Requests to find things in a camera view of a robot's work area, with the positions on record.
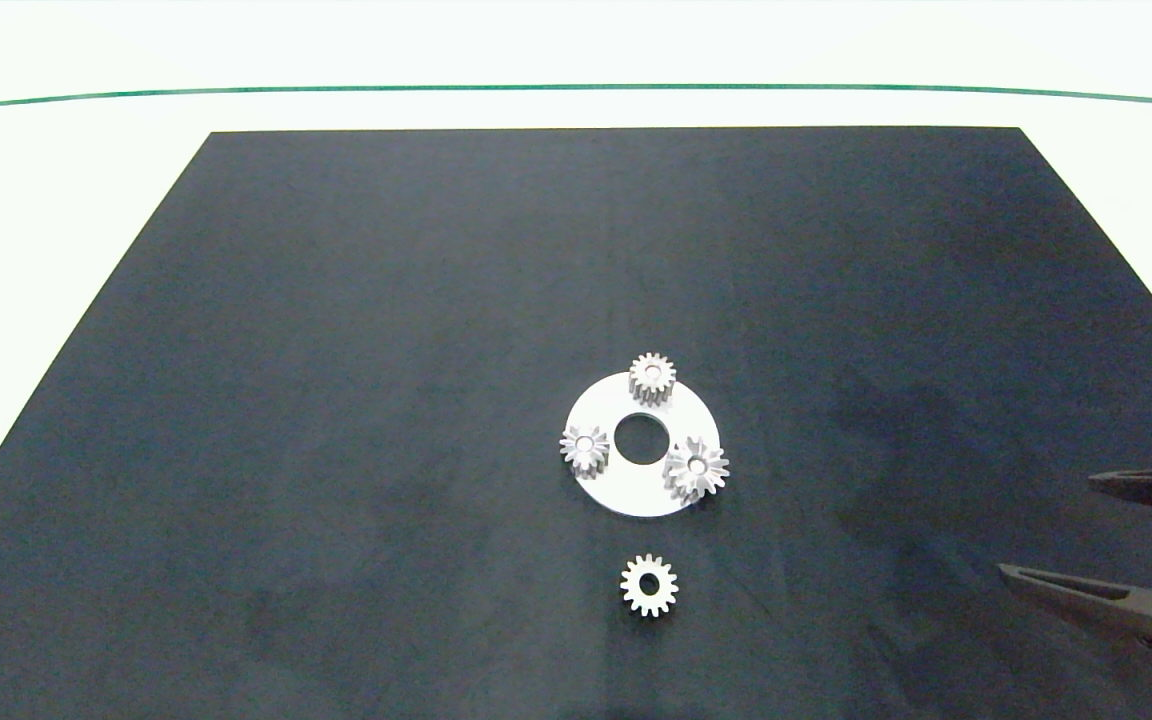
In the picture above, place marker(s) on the dark rectangular mat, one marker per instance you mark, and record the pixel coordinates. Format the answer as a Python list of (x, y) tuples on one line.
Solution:
[(336, 400)]

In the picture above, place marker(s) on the larger steel gear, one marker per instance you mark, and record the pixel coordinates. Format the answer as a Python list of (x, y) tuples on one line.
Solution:
[(712, 466)]

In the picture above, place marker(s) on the small steel gear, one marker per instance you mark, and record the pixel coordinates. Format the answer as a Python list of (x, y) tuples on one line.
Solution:
[(575, 445), (633, 587), (663, 373)]

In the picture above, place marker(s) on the round white plate with pins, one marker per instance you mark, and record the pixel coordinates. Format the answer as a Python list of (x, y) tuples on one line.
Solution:
[(636, 490)]

